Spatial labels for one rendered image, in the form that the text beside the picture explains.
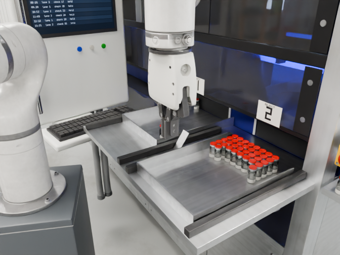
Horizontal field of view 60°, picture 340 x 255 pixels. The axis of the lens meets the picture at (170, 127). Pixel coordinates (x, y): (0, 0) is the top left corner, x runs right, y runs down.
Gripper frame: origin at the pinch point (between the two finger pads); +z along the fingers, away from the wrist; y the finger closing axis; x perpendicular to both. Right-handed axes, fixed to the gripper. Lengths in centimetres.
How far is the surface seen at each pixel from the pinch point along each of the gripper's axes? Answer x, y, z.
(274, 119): -39.2, 4.4, 9.4
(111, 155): 0.0, 32.9, 22.3
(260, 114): -39.3, 9.5, 9.4
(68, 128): 3, 71, 27
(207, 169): -19.3, 9.6, 22.1
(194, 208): -5.9, -1.4, 22.1
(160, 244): -37, 65, 110
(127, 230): -26, 85, 110
